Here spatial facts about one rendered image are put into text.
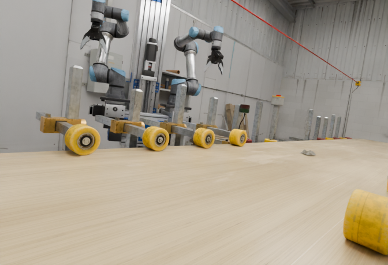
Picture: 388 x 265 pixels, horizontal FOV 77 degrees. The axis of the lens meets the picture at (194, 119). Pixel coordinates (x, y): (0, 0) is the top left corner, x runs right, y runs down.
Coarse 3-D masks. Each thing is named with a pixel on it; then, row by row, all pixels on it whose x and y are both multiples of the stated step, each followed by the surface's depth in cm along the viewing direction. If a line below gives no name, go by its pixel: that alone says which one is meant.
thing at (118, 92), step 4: (108, 88) 189; (112, 88) 185; (116, 88) 185; (120, 88) 187; (108, 92) 186; (112, 92) 184; (116, 92) 185; (120, 92) 186; (124, 92) 191; (108, 96) 185; (112, 96) 184; (116, 96) 184; (120, 96) 186; (124, 96) 190
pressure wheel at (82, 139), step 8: (72, 128) 66; (80, 128) 64; (88, 128) 66; (72, 136) 63; (80, 136) 65; (88, 136) 66; (96, 136) 68; (72, 144) 63; (80, 144) 65; (88, 144) 67; (96, 144) 68; (80, 152) 65; (88, 152) 67
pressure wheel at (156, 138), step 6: (150, 126) 86; (144, 132) 84; (150, 132) 82; (156, 132) 82; (162, 132) 84; (144, 138) 83; (150, 138) 81; (156, 138) 82; (162, 138) 84; (168, 138) 86; (144, 144) 85; (150, 144) 81; (156, 144) 83; (162, 144) 85; (156, 150) 83
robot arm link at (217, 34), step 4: (216, 28) 179; (220, 28) 178; (212, 32) 182; (216, 32) 178; (220, 32) 178; (212, 36) 181; (216, 36) 179; (220, 36) 179; (212, 40) 184; (220, 40) 179
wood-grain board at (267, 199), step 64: (0, 192) 38; (64, 192) 42; (128, 192) 45; (192, 192) 49; (256, 192) 55; (320, 192) 61; (384, 192) 69; (0, 256) 25; (64, 256) 26; (128, 256) 27; (192, 256) 29; (256, 256) 31; (320, 256) 32; (384, 256) 35
